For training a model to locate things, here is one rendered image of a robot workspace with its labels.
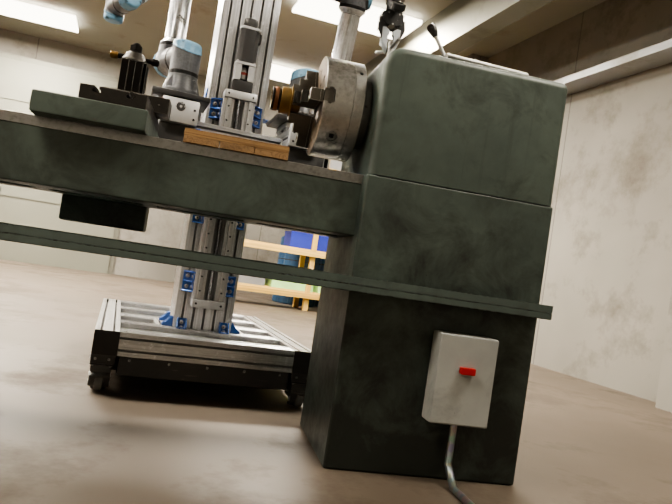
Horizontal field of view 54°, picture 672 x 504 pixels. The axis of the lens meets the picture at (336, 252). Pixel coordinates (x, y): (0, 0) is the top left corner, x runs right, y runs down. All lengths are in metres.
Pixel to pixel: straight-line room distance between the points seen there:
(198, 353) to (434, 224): 1.09
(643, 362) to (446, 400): 3.37
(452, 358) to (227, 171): 0.84
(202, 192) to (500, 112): 0.92
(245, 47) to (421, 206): 1.26
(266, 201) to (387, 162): 0.37
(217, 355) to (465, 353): 1.04
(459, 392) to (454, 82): 0.91
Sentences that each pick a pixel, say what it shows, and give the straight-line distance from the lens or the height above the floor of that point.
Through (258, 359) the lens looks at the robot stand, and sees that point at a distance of 2.62.
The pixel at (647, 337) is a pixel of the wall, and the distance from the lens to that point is 5.20.
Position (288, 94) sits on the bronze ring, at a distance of 2.11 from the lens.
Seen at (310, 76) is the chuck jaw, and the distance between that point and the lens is 2.22.
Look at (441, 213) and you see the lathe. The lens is 1.99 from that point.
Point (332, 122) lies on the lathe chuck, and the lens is 2.01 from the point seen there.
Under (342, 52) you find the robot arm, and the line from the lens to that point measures 2.90.
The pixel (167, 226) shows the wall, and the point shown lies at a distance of 10.34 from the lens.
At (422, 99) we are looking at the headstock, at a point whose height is 1.11.
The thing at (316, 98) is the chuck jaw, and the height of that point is 1.07.
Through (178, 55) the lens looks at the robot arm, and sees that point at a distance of 2.78.
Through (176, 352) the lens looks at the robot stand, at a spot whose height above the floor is 0.17.
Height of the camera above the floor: 0.57
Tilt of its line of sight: 1 degrees up
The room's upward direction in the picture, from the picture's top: 9 degrees clockwise
